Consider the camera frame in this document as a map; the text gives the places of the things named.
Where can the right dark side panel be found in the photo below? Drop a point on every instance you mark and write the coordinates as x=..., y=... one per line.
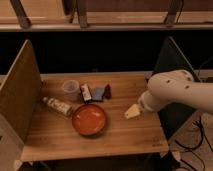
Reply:
x=174, y=115

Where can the orange ceramic bowl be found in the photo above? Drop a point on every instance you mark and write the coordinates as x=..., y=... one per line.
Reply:
x=89, y=120

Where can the white patterned tube bottle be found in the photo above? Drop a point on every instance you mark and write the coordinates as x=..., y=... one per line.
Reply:
x=58, y=106

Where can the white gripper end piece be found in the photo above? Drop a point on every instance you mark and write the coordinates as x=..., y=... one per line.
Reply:
x=132, y=111

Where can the left wooden side panel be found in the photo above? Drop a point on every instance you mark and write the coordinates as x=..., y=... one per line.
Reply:
x=19, y=92

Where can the wooden shelf rail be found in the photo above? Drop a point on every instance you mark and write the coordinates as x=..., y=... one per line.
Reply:
x=105, y=15

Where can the small dark labelled box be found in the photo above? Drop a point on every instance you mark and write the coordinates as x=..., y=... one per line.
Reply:
x=85, y=93

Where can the dark red small block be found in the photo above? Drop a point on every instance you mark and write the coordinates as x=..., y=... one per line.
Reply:
x=107, y=92

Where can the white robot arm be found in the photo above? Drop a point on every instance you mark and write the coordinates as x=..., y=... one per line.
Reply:
x=176, y=86

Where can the clear plastic cup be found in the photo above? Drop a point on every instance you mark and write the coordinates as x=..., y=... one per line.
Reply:
x=71, y=89

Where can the blue square block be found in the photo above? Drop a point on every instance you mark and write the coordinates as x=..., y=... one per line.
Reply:
x=97, y=94

